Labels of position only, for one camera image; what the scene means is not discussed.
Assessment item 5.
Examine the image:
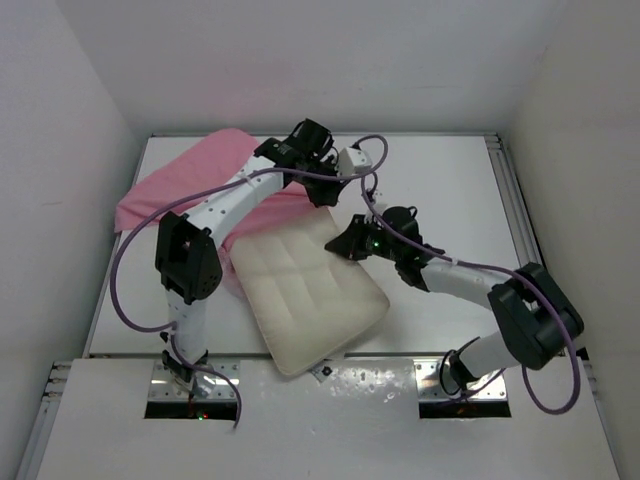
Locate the white front cover board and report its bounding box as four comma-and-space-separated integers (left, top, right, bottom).
38, 359, 618, 479

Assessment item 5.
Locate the aluminium table frame rail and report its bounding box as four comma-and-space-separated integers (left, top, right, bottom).
484, 134, 545, 266

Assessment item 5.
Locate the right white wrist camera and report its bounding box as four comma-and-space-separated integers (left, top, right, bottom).
365, 189, 387, 221

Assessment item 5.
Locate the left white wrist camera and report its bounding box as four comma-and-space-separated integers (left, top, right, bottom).
336, 147, 373, 177

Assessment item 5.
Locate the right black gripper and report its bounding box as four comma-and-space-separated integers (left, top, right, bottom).
327, 213, 402, 262

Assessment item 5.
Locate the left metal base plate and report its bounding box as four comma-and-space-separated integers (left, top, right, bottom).
144, 360, 238, 421

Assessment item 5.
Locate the pink satin pillowcase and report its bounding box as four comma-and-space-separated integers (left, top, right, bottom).
115, 128, 314, 298

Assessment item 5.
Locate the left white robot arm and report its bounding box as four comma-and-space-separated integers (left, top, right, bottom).
155, 119, 361, 385

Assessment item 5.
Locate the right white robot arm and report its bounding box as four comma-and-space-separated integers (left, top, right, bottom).
325, 206, 584, 391

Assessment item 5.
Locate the metal base plate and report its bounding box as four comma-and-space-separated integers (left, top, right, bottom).
414, 358, 511, 420
144, 360, 238, 421

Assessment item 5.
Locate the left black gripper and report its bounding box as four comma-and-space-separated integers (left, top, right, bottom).
300, 156, 351, 209

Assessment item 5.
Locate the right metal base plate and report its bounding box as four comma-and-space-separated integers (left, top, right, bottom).
414, 358, 511, 420

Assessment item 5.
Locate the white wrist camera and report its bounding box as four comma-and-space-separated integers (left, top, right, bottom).
365, 189, 387, 221
336, 147, 373, 177

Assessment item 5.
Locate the cream white pillow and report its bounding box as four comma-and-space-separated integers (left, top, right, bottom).
230, 208, 390, 377

